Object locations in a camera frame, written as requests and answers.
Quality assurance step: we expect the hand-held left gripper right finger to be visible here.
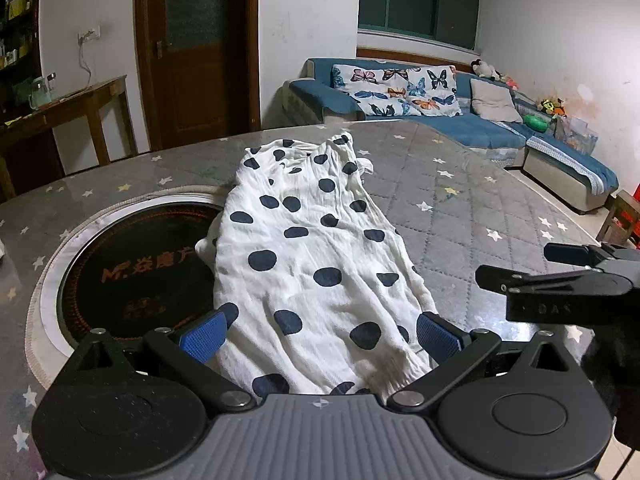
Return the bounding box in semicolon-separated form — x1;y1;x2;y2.
387;311;581;410

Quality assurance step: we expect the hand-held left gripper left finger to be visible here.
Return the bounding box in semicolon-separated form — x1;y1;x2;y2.
60;310;257;411

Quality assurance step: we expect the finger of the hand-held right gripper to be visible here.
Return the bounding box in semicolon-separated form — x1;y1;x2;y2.
544;242;606;267
475;264;601;322

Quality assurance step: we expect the white navy polka dot garment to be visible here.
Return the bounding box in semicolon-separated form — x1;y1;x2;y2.
195;131;441;401

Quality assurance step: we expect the wooden stool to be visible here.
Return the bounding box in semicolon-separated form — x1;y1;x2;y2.
597;185;640;251

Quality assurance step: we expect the round built-in induction cooker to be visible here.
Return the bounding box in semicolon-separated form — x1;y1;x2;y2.
30;187;228;371

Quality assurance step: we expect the clear plastic box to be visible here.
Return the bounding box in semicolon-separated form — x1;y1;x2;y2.
555;116;600;156

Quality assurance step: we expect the grey star tablecloth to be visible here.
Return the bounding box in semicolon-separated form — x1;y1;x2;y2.
0;120;640;480

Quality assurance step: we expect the yellow and orange toy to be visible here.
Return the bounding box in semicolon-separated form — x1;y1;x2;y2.
537;96;568;117

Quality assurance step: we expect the beige cushion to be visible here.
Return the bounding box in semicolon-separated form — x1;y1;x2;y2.
470;79;523;123

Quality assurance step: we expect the blue corner sofa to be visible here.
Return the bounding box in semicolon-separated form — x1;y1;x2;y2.
280;56;621;216

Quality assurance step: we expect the black and white plush toy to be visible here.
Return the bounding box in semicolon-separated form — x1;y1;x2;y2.
470;59;503;81

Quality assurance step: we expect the butterfly print cushion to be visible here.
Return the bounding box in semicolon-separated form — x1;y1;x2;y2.
331;64;463;118

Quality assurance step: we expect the brown wooden door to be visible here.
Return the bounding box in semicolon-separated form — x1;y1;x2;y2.
134;0;261;151

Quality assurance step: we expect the wooden side table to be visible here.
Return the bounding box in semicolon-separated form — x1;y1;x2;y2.
0;75;138;201

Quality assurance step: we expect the glass jar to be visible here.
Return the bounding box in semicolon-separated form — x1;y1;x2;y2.
29;76;52;110

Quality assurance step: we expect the green framed window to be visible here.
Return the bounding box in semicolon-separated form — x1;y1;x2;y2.
357;0;483;53

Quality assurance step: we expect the dark wooden shelf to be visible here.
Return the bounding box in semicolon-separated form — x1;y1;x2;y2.
0;0;42;126

